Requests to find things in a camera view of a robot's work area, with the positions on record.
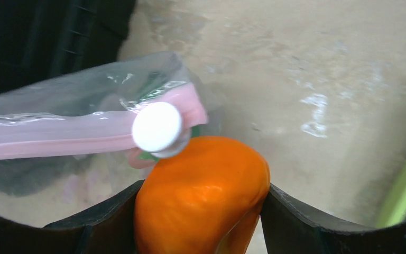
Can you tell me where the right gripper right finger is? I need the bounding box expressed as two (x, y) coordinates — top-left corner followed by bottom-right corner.
(261, 185), (406, 254)

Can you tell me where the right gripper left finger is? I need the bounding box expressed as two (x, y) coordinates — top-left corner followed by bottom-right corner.
(0, 180), (143, 254)

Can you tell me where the orange tangerine toy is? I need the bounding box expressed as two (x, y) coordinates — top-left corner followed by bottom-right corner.
(134, 136), (270, 253)

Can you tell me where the clear zip top bag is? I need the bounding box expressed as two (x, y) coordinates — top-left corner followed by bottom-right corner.
(0, 51), (222, 196)

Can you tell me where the black toolbox red handle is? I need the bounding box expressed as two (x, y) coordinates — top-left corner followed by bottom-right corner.
(0, 0), (136, 93)

